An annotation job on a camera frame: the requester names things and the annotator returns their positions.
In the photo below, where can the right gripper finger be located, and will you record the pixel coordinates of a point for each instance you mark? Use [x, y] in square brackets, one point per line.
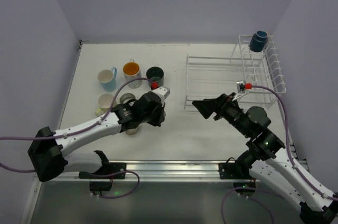
[218, 116]
[207, 107]

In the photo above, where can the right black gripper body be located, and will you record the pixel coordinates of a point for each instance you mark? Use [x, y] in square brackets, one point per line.
[220, 105]

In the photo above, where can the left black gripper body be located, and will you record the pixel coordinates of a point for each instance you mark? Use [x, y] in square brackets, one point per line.
[160, 118]

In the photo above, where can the cream and brown cup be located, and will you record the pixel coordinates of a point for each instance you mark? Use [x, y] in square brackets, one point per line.
[127, 98]

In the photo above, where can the olive grey cup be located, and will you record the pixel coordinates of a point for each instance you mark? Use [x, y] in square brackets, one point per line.
[131, 132]

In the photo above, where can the dark teal mug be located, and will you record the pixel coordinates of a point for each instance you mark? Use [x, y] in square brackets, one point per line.
[155, 74]

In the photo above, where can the white floral mug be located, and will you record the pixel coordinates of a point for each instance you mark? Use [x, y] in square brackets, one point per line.
[132, 74]

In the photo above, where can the light green mug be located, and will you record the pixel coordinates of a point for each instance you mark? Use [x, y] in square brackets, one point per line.
[104, 102]

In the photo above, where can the light blue mug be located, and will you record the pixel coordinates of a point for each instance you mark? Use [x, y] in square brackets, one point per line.
[107, 79]

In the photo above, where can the dark blue cup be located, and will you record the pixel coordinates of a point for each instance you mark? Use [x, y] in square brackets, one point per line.
[258, 41]

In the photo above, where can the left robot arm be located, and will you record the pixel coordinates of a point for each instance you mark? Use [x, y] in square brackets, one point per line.
[53, 153]

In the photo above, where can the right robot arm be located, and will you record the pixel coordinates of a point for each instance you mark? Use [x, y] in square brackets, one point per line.
[267, 160]

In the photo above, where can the right controller box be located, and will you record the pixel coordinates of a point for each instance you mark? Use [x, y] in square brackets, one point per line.
[242, 188]

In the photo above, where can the controller box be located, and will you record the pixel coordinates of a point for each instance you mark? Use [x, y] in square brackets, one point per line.
[242, 188]
[99, 187]

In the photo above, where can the left controller box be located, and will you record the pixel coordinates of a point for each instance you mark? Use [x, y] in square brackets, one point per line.
[99, 187]

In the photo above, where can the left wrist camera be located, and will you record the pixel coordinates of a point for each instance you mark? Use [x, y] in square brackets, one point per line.
[162, 92]

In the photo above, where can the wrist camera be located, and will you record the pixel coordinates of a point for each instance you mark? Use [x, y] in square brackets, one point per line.
[242, 89]
[162, 92]

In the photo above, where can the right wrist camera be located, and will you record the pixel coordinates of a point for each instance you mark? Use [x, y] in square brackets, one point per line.
[242, 89]

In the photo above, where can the flat white wire rack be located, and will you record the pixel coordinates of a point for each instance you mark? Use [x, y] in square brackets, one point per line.
[209, 77]

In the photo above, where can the tall white wire rack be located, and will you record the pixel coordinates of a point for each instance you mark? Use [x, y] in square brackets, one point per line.
[260, 69]

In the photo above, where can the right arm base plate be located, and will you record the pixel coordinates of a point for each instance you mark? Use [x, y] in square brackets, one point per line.
[237, 169]

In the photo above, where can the aluminium mounting rail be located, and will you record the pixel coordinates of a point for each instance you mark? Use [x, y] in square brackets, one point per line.
[145, 170]

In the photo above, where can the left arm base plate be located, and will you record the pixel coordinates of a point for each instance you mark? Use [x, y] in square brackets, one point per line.
[113, 170]

